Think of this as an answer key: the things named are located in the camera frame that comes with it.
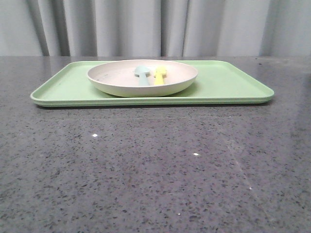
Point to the pale blue plastic spoon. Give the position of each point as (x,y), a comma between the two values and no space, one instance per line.
(142,72)

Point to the grey pleated curtain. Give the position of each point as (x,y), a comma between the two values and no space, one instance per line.
(143,28)

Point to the cream round plate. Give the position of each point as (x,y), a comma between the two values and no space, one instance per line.
(117,78)

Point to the yellow plastic fork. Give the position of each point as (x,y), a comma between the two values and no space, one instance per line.
(160,73)

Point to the light green plastic tray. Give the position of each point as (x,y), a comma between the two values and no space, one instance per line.
(217,82)

